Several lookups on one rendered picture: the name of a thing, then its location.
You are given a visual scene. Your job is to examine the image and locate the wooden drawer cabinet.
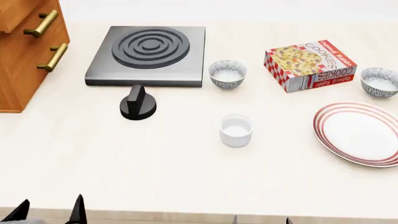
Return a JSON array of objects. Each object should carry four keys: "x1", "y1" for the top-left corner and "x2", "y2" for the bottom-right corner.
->
[{"x1": 0, "y1": 0, "x2": 71, "y2": 114}]

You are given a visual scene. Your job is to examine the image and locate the white plate red rings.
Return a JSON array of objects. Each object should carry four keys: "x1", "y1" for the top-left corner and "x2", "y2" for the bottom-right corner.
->
[{"x1": 312, "y1": 101, "x2": 398, "y2": 168}]

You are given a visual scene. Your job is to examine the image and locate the grey single-burner stove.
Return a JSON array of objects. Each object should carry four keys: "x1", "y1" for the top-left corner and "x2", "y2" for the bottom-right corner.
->
[{"x1": 84, "y1": 26, "x2": 206, "y2": 88}]

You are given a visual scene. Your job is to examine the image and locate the white ramekin cup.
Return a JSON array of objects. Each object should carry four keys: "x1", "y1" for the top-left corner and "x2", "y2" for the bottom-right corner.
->
[{"x1": 219, "y1": 113, "x2": 254, "y2": 148}]

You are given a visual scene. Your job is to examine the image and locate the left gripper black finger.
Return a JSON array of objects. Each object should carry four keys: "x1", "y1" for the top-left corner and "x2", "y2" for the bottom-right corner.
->
[
  {"x1": 68, "y1": 194, "x2": 88, "y2": 224},
  {"x1": 1, "y1": 198, "x2": 31, "y2": 222}
]

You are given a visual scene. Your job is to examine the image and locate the black stove knob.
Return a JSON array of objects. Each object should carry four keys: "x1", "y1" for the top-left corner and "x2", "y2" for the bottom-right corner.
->
[{"x1": 119, "y1": 84, "x2": 158, "y2": 121}]

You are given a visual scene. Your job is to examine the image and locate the patterned black white bowl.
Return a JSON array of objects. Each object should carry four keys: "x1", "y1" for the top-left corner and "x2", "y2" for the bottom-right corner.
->
[
  {"x1": 360, "y1": 67, "x2": 398, "y2": 99},
  {"x1": 208, "y1": 60, "x2": 249, "y2": 91}
]

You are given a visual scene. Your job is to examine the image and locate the oatmeal raisin cookies box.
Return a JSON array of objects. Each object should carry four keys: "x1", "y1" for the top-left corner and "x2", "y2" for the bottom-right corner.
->
[{"x1": 264, "y1": 39, "x2": 358, "y2": 94}]

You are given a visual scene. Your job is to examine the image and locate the brass drawer handle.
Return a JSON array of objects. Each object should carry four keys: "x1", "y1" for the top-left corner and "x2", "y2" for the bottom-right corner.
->
[
  {"x1": 23, "y1": 9, "x2": 59, "y2": 39},
  {"x1": 36, "y1": 42, "x2": 68, "y2": 72}
]

